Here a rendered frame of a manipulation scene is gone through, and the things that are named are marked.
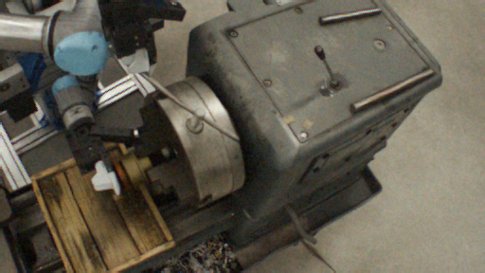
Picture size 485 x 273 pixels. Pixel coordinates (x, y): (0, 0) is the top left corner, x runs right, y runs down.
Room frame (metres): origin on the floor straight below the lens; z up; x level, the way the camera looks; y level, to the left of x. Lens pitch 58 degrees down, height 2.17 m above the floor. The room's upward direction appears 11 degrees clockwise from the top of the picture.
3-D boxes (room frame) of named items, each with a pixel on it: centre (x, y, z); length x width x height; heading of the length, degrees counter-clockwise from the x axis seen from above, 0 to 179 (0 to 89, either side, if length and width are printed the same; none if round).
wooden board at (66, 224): (0.37, 0.27, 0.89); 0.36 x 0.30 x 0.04; 39
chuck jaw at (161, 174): (0.42, 0.05, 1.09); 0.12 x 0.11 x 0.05; 39
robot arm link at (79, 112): (0.54, 0.35, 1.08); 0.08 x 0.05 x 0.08; 128
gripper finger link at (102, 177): (0.39, 0.23, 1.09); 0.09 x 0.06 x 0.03; 38
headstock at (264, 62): (0.80, -0.25, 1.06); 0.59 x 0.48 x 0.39; 129
